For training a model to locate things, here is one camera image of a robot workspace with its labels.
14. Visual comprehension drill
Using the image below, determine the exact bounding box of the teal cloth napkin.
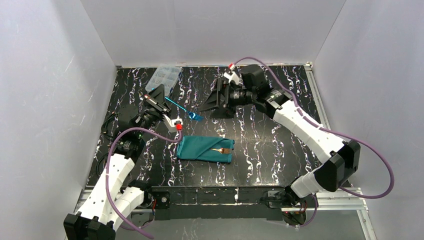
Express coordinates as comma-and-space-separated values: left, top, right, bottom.
176, 135, 235, 163

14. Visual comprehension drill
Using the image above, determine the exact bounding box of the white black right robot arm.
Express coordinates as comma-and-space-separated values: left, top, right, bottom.
200, 64, 361, 203

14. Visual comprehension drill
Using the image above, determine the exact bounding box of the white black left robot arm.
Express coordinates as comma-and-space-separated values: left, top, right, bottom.
63, 84, 182, 240

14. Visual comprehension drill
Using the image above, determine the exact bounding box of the clear plastic screw organizer box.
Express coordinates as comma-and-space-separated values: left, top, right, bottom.
145, 64, 182, 97

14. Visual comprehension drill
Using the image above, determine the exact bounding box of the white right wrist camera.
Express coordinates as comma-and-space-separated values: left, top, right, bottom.
223, 63, 240, 86

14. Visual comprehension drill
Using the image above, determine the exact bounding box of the black coiled cable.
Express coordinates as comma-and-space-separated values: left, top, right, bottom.
95, 112, 123, 176

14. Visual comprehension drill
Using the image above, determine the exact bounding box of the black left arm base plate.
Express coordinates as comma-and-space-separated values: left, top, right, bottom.
133, 187, 171, 212

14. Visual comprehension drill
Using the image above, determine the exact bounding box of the aluminium right side rail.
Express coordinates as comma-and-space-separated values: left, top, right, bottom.
304, 61, 331, 129

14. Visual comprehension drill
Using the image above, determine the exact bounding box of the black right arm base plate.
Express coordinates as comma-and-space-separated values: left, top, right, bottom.
258, 188, 319, 211

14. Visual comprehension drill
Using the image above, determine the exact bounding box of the aluminium front frame rail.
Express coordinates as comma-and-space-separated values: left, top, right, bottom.
152, 186, 368, 211

